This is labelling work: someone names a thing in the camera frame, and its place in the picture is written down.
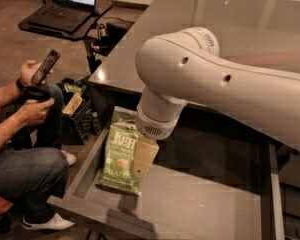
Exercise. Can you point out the white sneaker far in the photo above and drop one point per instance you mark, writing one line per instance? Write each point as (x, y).
(71, 159)

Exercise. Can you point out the person's left hand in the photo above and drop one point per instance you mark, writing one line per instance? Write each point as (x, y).
(34, 112)

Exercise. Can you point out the black box under stand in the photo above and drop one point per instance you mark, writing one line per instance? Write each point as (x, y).
(109, 35)

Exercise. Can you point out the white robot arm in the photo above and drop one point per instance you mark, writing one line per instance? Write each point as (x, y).
(185, 66)

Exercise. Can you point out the black laptop stand table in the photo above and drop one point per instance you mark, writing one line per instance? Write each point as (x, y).
(102, 6)

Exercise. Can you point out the person's right forearm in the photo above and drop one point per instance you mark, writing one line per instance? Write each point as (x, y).
(9, 93)

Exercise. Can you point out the black laptop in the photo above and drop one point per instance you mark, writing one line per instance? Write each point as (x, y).
(63, 15)

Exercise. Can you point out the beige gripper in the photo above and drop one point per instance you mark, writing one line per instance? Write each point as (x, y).
(155, 125)

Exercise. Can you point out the black smartphone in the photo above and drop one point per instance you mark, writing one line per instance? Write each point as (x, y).
(45, 67)

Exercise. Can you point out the white sneaker near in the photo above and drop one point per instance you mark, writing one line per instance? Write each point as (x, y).
(55, 223)

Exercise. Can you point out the open grey drawer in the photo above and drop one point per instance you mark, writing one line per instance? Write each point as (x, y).
(204, 185)

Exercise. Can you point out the person's right hand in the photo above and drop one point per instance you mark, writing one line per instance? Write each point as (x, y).
(27, 70)

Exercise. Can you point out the person's left forearm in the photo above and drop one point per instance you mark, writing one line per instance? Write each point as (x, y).
(9, 127)

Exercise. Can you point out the green jalapeno chip bag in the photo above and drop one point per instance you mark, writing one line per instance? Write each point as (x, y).
(119, 155)

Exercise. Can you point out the tan package in crate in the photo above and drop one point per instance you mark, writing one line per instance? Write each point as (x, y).
(73, 104)

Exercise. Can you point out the person's blue jeans legs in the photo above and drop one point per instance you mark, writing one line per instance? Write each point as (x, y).
(32, 167)

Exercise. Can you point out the black plastic crate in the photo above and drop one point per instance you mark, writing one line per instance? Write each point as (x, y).
(77, 128)

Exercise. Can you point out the black ring controller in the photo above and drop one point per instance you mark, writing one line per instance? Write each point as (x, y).
(31, 92)

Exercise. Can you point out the white sneaker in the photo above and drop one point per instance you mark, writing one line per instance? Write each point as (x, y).
(71, 159)
(55, 223)

